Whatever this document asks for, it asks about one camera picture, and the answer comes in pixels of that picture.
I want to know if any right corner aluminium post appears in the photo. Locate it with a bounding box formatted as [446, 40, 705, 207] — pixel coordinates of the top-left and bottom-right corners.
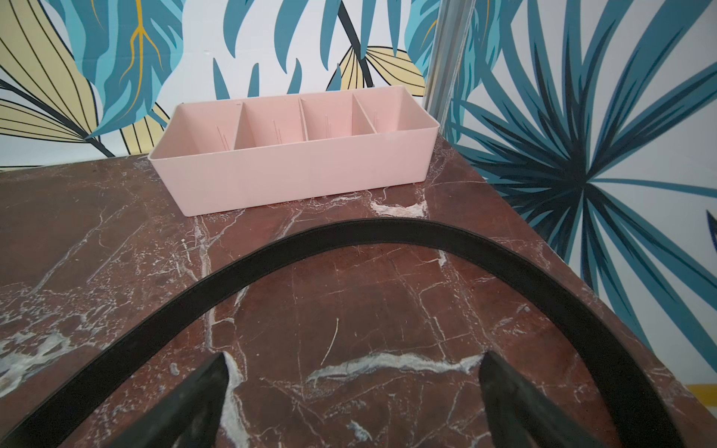
[423, 0, 476, 131]

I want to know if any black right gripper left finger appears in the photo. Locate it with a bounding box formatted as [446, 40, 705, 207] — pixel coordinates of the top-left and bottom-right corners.
[109, 354, 229, 447]

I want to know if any pink plastic divided organizer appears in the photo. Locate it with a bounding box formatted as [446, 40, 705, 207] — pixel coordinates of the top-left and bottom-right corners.
[149, 86, 439, 217]

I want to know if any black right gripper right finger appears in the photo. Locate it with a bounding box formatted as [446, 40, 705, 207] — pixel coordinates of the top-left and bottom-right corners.
[478, 351, 603, 447]

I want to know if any long black leather belt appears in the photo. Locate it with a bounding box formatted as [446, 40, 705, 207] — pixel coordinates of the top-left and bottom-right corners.
[1, 218, 685, 447]

